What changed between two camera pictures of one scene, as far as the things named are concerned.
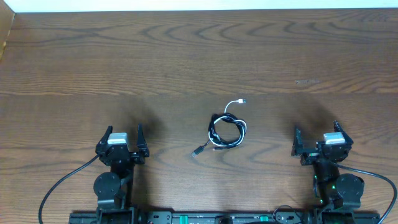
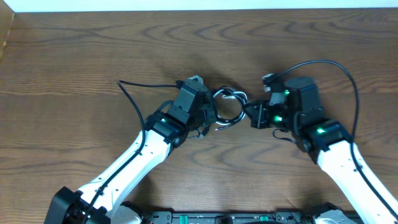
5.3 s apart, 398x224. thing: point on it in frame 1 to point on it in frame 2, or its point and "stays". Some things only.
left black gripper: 144,153 to 209,107
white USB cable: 212,135 to 229,91
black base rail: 194,217 stays
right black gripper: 298,149 to 259,121
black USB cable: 219,144 to 222,90
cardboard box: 7,17 stays
